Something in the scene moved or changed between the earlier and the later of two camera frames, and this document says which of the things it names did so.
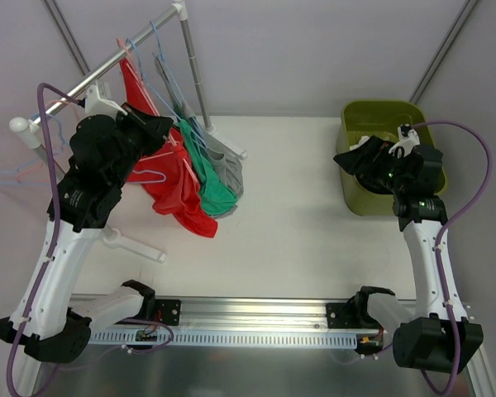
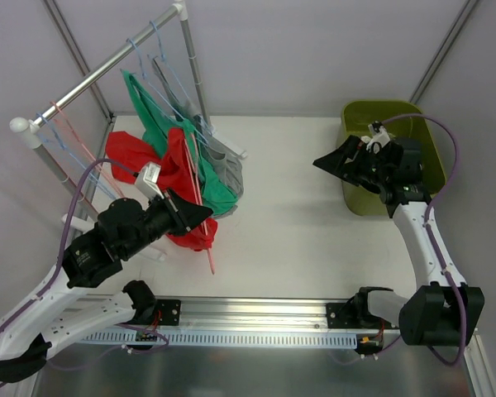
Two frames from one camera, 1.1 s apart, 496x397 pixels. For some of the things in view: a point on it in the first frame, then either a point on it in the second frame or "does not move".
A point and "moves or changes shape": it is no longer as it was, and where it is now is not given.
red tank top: (183, 198) moves or changes shape
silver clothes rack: (27, 131) does not move
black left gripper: (147, 129) -> (176, 212)
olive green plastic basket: (385, 149) does not move
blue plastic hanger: (33, 160) moves or changes shape
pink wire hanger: (18, 179) -> (62, 121)
